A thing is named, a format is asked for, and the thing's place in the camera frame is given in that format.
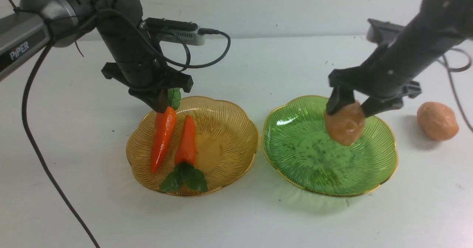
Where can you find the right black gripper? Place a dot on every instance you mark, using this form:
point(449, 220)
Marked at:
point(377, 77)

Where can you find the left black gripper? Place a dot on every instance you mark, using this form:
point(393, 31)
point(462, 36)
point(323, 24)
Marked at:
point(137, 66)

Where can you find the brown toy potato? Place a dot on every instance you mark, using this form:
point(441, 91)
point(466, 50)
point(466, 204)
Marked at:
point(437, 121)
point(347, 125)

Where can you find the orange toy carrot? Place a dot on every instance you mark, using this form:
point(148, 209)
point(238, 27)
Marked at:
point(164, 126)
point(185, 172)

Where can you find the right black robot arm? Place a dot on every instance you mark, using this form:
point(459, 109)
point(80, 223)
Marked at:
point(402, 53)

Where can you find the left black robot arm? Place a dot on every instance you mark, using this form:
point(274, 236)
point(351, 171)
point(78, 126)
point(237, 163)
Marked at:
point(38, 25)

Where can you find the green ribbed plastic plate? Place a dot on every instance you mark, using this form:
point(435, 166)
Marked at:
point(296, 144)

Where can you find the amber ribbed plastic plate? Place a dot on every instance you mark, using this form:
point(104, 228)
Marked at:
point(226, 140)

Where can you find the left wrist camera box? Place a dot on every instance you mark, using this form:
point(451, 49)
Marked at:
point(172, 31)

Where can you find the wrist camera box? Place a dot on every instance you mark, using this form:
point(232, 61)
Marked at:
point(381, 32)
point(172, 31)

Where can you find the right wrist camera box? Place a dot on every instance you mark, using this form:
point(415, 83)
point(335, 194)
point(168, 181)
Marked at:
point(381, 32)

